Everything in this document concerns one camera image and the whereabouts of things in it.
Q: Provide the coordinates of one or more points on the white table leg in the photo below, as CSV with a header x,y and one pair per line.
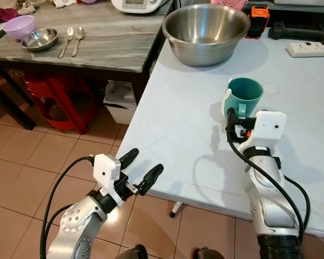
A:
x,y
176,209

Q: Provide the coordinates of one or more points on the red plastic stool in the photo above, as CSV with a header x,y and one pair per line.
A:
x,y
59,91

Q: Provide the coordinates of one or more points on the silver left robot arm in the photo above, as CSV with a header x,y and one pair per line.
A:
x,y
75,226

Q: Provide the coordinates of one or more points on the steel spoon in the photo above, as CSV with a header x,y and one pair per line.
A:
x,y
78,33

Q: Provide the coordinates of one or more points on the small steel bowl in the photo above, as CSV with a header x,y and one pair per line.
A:
x,y
39,40

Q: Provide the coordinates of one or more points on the steel fork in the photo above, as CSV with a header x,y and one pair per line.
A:
x,y
68,36

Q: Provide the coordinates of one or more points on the grey marble table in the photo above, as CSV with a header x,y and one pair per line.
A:
x,y
108,46

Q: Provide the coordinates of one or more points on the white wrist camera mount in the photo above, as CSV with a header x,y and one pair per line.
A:
x,y
105,168
267,128

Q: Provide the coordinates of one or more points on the purple plastic bowl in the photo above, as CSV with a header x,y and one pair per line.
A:
x,y
19,27

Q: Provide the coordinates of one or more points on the white waste bin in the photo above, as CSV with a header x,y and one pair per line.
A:
x,y
119,100

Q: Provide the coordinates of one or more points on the white kitchen appliance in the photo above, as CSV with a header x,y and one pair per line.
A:
x,y
140,5

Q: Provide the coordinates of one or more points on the black right robot foot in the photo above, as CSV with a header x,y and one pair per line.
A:
x,y
208,253

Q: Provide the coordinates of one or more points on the teal cup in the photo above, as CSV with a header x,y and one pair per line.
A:
x,y
247,100

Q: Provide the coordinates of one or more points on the pink round lid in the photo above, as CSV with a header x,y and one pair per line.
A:
x,y
229,4

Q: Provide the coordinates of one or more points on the dark red cloth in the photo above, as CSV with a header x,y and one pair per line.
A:
x,y
1,17

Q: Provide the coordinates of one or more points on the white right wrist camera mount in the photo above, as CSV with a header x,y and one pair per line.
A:
x,y
267,128

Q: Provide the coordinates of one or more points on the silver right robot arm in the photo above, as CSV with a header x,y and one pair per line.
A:
x,y
270,199

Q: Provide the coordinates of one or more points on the white power strip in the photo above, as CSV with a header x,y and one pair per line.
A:
x,y
308,49

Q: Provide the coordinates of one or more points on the orange and black device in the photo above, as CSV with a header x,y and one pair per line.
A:
x,y
257,22

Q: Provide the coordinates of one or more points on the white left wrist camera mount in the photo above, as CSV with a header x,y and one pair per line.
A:
x,y
105,168

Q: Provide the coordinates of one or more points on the round clear sticker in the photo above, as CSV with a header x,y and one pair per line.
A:
x,y
270,89

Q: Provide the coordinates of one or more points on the large steel mixing bowl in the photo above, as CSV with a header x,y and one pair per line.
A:
x,y
205,38

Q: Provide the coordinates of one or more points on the beige cloth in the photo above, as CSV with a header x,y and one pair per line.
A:
x,y
28,7

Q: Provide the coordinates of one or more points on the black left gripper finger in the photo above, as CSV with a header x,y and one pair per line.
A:
x,y
151,176
129,157

